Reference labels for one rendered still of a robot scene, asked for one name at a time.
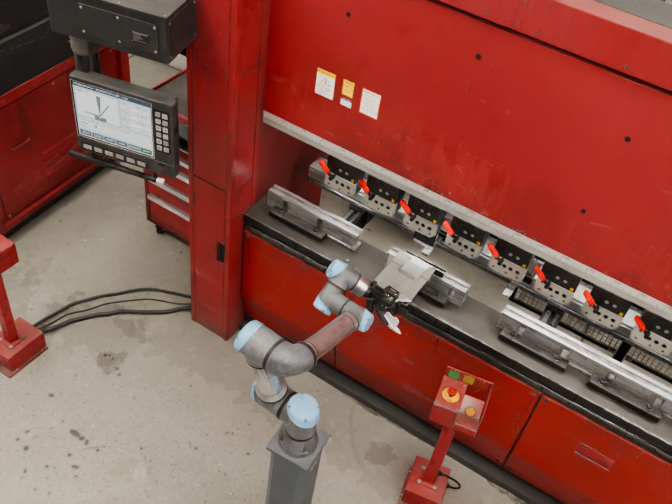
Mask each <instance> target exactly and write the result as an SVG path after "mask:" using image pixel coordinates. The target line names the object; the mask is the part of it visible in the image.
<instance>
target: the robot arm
mask: <svg viewBox="0 0 672 504"><path fill-rule="evenodd" d="M326 276H328V278H329V279H328V281H327V282H326V284H325V285H324V287H323V289H322V290H321V292H320V293H319V294H318V296H317V298H316V299H315V302H314V307H315V308H316V309H318V310H319V311H321V312H323V313H324V314H326V315H328V316H329V315H330V314H331V313H334V314H335V315H337V316H338V317H337V318H335V319H334V320H332V321H331V322H330V323H328V324H327V325H326V326H324V327H323V328H321V329H320V330H319V331H317V332H316V333H314V334H313V335H312V336H310V337H309V338H307V339H306V340H305V341H299V342H297V343H295V344H292V343H290V342H288V341H286V340H285V339H284V338H282V337H281V336H279V335H278V334H276V333H275V332H274V331H272V330H271V329H269V328H268V327H266V326H265V325H264V324H263V323H260V322H259V321H257V320H253V321H251V322H249V323H248V324H246V325H245V326H244V327H243V329H242V330H241V331H240V332H239V334H238V335H237V337H236V339H235V341H234V348H235V349H236V350H237V351H238V352H240V353H242V354H243V355H244V358H245V360H246V362H247V364H248V365H249V366H250V367H252V368H253V371H254V374H255V377H256V380H255V382H254V383H253V385H252V389H251V397H252V399H253V400H254V401H255V402H256V403H257V404H258V405H260V406H262V407H263V408H264V409H266V410H267V411H268V412H270V413H271V414H272V415H274V416H275V417H276V418H278V419H279V420H280V421H282V422H283V423H284V424H285V425H284V426H283V427H282V429H281V431H280V433H279V446H280V448H281V449H282V451H283V452H284V453H285V454H287V455H288V456H290V457H293V458H305V457H308V456H310V455H312V454H313V453H314V452H315V450H316V449H317V447H318V442H319V435H318V432H317V430H316V428H317V423H318V420H319V405H318V403H317V401H316V400H315V399H314V398H313V397H312V396H311V395H309V394H306V393H303V394H301V393H297V392H295V391H294V390H293V389H291V388H290V387H289V386H287V382H286V380H285V378H284V377H292V376H297V375H300V374H302V373H305V372H307V371H309V370H310V369H311V368H313V367H314V366H315V365H316V363H317V360H318V359H319V358H320V357H322V356H323V355H324V354H326V353H327V352H328V351H329V350H331V349H332V348H333V347H335V346H336V345H337V344H338V343H340V342H341V341H342V340H344V339H345V338H346V337H347V336H349V335H350V334H351V333H353V332H354V331H355V330H357V329H358V330H360V331H361V332H366V331H367V330H368V329H369V328H370V326H371V325H372V323H373V320H374V315H373V314H372V313H374V310H375V311H376V312H377V315H378V317H379V319H380V320H381V321H382V322H383V323H384V324H385V325H386V326H388V327H389V328H390V329H392V330H393V331H395V332H396V333H398V334H401V332H400V330H399V329H398V328H397V327H396V326H397V325H398V323H399V320H398V318H397V317H393V316H392V315H391V314H390V312H387V311H388V310H389V309H393V308H394V307H395V306H394V304H395V303H404V304H408V303H412V301H410V300H409V299H407V296H408V294H403V295H399V293H400V292H399V291H397V290H396V289H394V288H393V287H391V286H390V285H388V286H387V287H385V288H384V289H383V288H382V287H380V286H379V285H377V281H375V280H374V281H371V280H370V279H368V278H367V277H365V276H364V275H362V274H361V273H359V272H358V271H356V270H355V269H353V268H352V267H350V266H349V265H348V264H346V263H344V262H342V261H341V260H339V259H336V260H334V261H333V262H332V263H331V264H330V265H329V267H328V269H327V271H326ZM391 288H392V289H393V290H395V291H396V292H394V291H392V290H391ZM346 289H348V290H349V291H351V292H352V293H354V294H355V295H357V296H360V297H361V298H363V299H364V298H366V297H367V298H366V307H365V308H363V307H361V306H360V305H358V304H357V303H355V302H354V301H352V300H351V299H349V298H348V297H346V296H344V295H343V294H344V293H345V290H346ZM385 312H386V313H385Z"/></svg>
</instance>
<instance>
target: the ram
mask: <svg viewBox="0 0 672 504"><path fill-rule="evenodd" d="M318 68H321V69H323V70H325V71H327V72H330V73H332V74H334V75H336V78H335V85H334V92H333V99H332V100H331V99H329V98H326V97H324V96H322V95H320V94H318V93H316V92H315V87H316V78H317V70H318ZM344 79H346V80H348V81H350V82H352V83H355V85H354V91H353V97H352V98H350V97H348V96H346V95H343V94H342V88H343V81H344ZM363 88H365V89H368V90H370V91H372V92H374V93H377V94H379V95H381V96H382V97H381V102H380V107H379V112H378V118H377V120H375V119H373V118H371V117H369V116H367V115H364V114H362V113H360V112H359V107H360V101H361V95H362V90H363ZM341 97H344V98H346V99H348V100H350V101H352V104H351V108H348V107H346V106H344V105H342V104H340V102H341ZM264 111H266V112H268V113H270V114H272V115H274V116H277V117H279V118H281V119H283V120H285V121H287V122H289V123H291V124H293V125H295V126H297V127H299V128H301V129H303V130H306V131H308V132H310V133H312V134H314V135H316V136H318V137H320V138H322V139H324V140H326V141H328V142H330V143H332V144H335V145H337V146H339V147H341V148H343V149H345V150H347V151H349V152H351V153H353V154H355V155H357V156H359V157H362V158H364V159H366V160H368V161H370V162H372V163H374V164H376V165H378V166H380V167H382V168H384V169H386V170H388V171H391V172H393V173H395V174H397V175H399V176H401V177H403V178H405V179H407V180H409V181H411V182H413V183H415V184H417V185H420V186H422V187H424V188H426V189H428V190H430V191H432V192H434V193H436V194H438V195H440V196H442V197H444V198H447V199H449V200H451V201H453V202H455V203H457V204H459V205H461V206H463V207H465V208H467V209H469V210H471V211H473V212H476V213H478V214H480V215H482V216H484V217H486V218H488V219H490V220H492V221H494V222H496V223H498V224H500V225H502V226H505V227H507V228H509V229H511V230H513V231H515V232H517V233H519V234H521V235H523V236H525V237H527V238H529V239H532V240H534V241H536V242H538V243H540V244H542V245H544V246H546V247H548V248H550V249H552V250H554V251H556V252H558V253H561V254H563V255H565V256H567V257H569V258H571V259H573V260H575V261H577V262H579V263H581V264H583V265H585V266H587V267H590V268H592V269H594V270H596V271H598V272H600V273H602V274H604V275H606V276H608V277H610V278H612V279H614V280H617V281H619V282H621V283H623V284H625V285H627V286H629V287H631V288H633V289H635V290H637V291H639V292H641V293H643V294H646V295H648V296H650V297H652V298H654V299H656V300H658V301H660V302H662V303H664V304H666V305H668V306H670V307H672V92H671V91H669V90H666V89H663V88H661V87H658V86H656V85H653V84H651V83H648V82H645V81H643V80H640V79H638V78H635V77H633V76H630V75H628V74H625V73H622V72H620V71H617V70H615V69H612V68H610V67H607V66H604V65H602V64H599V63H597V62H594V61H592V60H589V59H587V58H584V57H581V56H579V55H576V54H574V53H571V52H569V51H566V50H563V49H561V48H558V47H556V46H553V45H551V44H548V43H546V42H543V41H540V40H538V39H535V38H533V37H530V36H528V35H525V34H522V33H520V32H517V31H515V30H512V29H511V28H507V27H504V26H502V25H499V24H497V23H494V22H492V21H489V20H487V19H484V18H481V17H479V16H476V15H474V14H471V13H469V12H466V11H463V10H461V9H458V8H456V7H453V6H451V5H448V4H446V3H443V2H440V1H438V0H270V16H269V31H268V47H267V62H266V78H265V93H264ZM263 122H264V123H266V124H268V125H270V126H272V127H274V128H277V129H279V130H281V131H283V132H285V133H287V134H289V135H291V136H293V137H295V138H297V139H299V140H301V141H303V142H305V143H307V144H309V145H311V146H313V147H315V148H317V149H320V150H322V151H324V152H326V153H328V154H330V155H332V156H334V157H336V158H338V159H340V160H342V161H344V162H346V163H348V164H350V165H352V166H354V167H356V168H358V169H360V170H362V171H365V172H367V173H369V174H371V175H373V176H375V177H377V178H379V179H381V180H383V181H385V182H387V183H389V184H391V185H393V186H395V187H397V188H399V189H401V190H403V191H405V192H408V193H410V194H412V195H414V196H416V197H418V198H420V199H422V200H424V201H426V202H428V203H430V204H432V205H434V206H436V207H438V208H440V209H442V210H444V211H446V212H448V213H450V214H453V215H455V216H457V217H459V218H461V219H463V220H465V221H467V222H469V223H471V224H473V225H475V226H477V227H479V228H481V229H483V230H485V231H487V232H489V233H491V234H493V235H496V236H498V237H500V238H502V239H504V240H506V241H508V242H510V243H512V244H514V245H516V246H518V247H520V248H522V249H524V250H526V251H528V252H530V253H532V254H534V255H536V256H539V257H541V258H543V259H545V260H547V261H549V262H551V263H553V264H555V265H557V266H559V267H561V268H563V269H565V270H567V271H569V272H571V273H573V274H575V275H577V276H579V277H581V278H584V279H586V280H588V281H590V282H592V283H594V284H596V285H598V286H600V287H602V288H604V289H606V290H608V291H610V292H612V293H614V294H616V295H618V296H620V297H622V298H624V299H627V300H629V301H631V302H633V303H635V304H637V305H639V306H641V307H643V308H645V309H647V310H649V311H651V312H653V313H655V314H657V315H659V316H661V317H663V318H665V319H667V320H670V321H672V315H671V314H669V313H667V312H665V311H663V310H661V309H659V308H657V307H655V306H653V305H650V304H648V303H646V302H644V301H642V300H640V299H638V298H636V297H634V296H632V295H630V294H628V293H626V292H624V291H622V290H620V289H618V288H615V287H613V286H611V285H609V284H607V283H605V282H603V281H601V280H599V279H597V278H595V277H593V276H591V275H589V274H587V273H585V272H583V271H580V270H578V269H576V268H574V267H572V266H570V265H568V264H566V263H564V262H562V261H560V260H558V259H556V258H554V257H552V256H550V255H548V254H545V253H543V252H541V251H539V250H537V249H535V248H533V247H531V246H529V245H527V244H525V243H523V242H521V241H519V240H517V239H515V238H513V237H510V236H508V235H506V234H504V233H502V232H500V231H498V230H496V229H494V228H492V227H490V226H488V225H486V224H484V223H482V222H480V221H478V220H475V219H473V218H471V217H469V216H467V215H465V214H463V213H461V212H459V211H457V210H455V209H453V208H451V207H449V206H447V205H445V204H443V203H440V202H438V201H436V200H434V199H432V198H430V197H428V196H426V195H424V194H422V193H420V192H418V191H416V190H414V189H412V188H410V187H408V186H405V185H403V184H401V183H399V182H397V181H395V180H393V179H391V178H389V177H387V176H385V175H383V174H381V173H379V172H377V171H375V170H373V169H370V168H368V167H366V166H364V165H362V164H360V163H358V162H356V161H354V160H352V159H350V158H348V157H346V156H344V155H342V154H340V153H338V152H335V151H333V150H331V149H329V148H327V147H325V146H323V145H321V144H319V143H317V142H315V141H313V140H311V139H309V138H307V137H305V136H302V135H300V134H298V133H296V132H294V131H292V130H290V129H288V128H286V127H284V126H282V125H280V124H278V123H276V122H274V121H272V120H270V119H267V118H265V117H263Z"/></svg>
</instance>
